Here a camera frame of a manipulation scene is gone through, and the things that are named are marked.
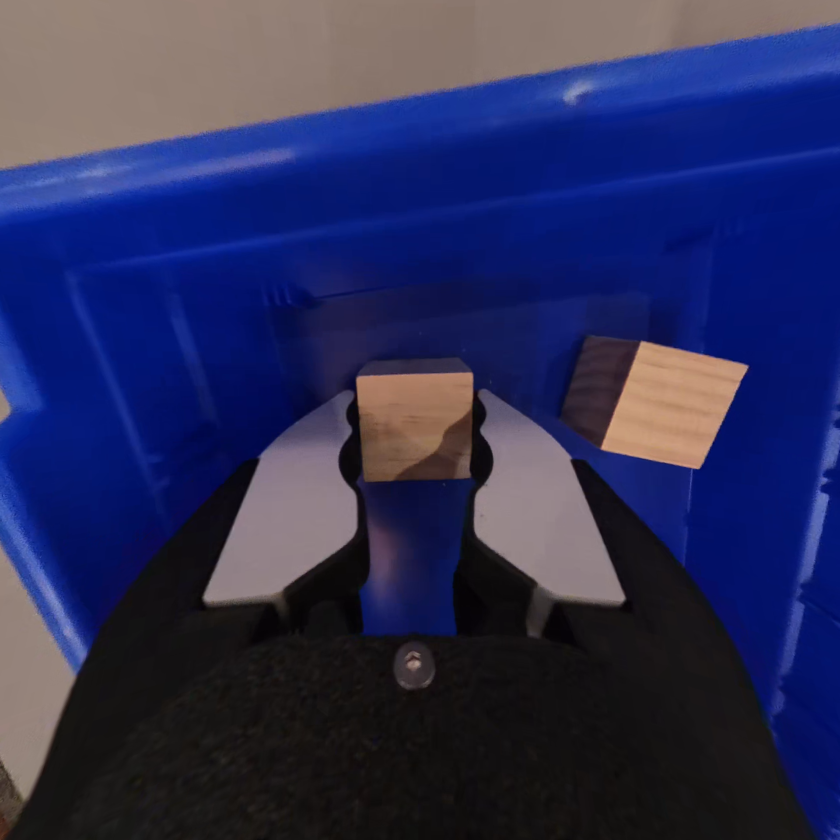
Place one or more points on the wooden cube with blue stripe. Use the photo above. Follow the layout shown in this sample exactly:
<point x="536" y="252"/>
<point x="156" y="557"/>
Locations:
<point x="413" y="426"/>

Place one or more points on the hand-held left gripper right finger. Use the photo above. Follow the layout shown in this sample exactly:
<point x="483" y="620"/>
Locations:
<point x="544" y="512"/>

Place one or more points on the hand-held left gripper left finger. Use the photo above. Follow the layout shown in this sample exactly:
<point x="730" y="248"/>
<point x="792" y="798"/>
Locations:
<point x="289" y="512"/>

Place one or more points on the group of wooden cubes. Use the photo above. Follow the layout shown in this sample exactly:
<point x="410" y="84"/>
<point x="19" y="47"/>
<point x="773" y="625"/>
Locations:
<point x="656" y="407"/>

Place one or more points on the blue plastic bin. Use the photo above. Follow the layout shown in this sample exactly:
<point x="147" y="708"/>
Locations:
<point x="197" y="262"/>

